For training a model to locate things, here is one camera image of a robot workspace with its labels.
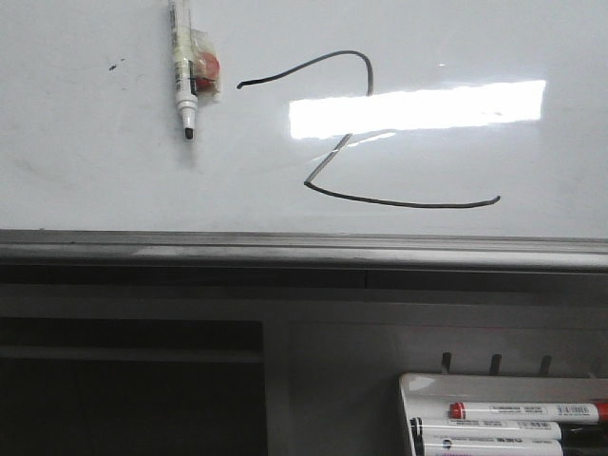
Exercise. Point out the red capped white marker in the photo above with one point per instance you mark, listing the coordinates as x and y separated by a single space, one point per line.
584 413

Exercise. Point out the grey cabinet frame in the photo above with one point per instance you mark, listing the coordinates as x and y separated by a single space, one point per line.
92 370

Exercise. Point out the white whiteboard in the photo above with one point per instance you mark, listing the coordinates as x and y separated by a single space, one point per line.
466 118

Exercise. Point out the grey whiteboard ledge rail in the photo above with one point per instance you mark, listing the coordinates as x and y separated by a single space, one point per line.
298 260

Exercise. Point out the black capped marker lower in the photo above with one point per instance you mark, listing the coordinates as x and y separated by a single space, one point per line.
440 445

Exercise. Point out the black capped marker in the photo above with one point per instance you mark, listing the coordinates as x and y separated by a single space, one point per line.
440 445
421 427

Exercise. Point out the white black-tipped marker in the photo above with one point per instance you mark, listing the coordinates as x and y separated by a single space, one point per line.
186 97

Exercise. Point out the black capped marker upper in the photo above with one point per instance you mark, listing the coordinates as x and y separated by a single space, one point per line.
421 427

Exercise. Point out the white marker tray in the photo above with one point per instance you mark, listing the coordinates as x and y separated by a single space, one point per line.
429 395

